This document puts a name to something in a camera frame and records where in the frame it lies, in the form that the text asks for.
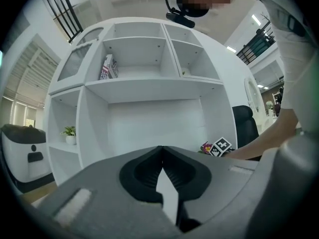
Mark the black metal railing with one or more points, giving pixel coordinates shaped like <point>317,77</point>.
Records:
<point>256,46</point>
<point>63,11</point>

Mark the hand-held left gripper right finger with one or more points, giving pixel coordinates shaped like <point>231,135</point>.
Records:
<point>214,178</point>

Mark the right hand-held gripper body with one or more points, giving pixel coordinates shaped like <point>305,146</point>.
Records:
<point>221,147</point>

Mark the rectangular ceiling light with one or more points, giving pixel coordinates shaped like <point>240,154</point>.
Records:
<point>231,49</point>
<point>256,19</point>

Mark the black office chair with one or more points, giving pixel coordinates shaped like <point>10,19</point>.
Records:
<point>245,126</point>

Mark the pink flowers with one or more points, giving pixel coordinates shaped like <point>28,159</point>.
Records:
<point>206,147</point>

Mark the person's white printed shirt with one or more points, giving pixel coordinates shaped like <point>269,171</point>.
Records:
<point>294,71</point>

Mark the window with white blinds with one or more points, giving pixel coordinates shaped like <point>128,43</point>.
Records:
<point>17,111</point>

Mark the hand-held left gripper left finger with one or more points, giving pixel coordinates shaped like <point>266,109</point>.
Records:
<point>104,198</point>

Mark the small plant in white pot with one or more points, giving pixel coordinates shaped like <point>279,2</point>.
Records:
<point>69,134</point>

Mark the person's right forearm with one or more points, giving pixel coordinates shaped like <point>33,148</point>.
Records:
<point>269,138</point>

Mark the white shelf unit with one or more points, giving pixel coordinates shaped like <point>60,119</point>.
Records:
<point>149,113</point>

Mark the flag print book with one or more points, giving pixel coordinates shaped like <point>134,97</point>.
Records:
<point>109,70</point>

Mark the black head-worn camera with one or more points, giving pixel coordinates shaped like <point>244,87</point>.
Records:
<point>179,17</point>

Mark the white oval framed mirror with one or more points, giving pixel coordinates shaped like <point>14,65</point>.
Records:
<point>253,96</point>

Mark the white and black machine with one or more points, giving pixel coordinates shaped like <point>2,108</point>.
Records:
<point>25,155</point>

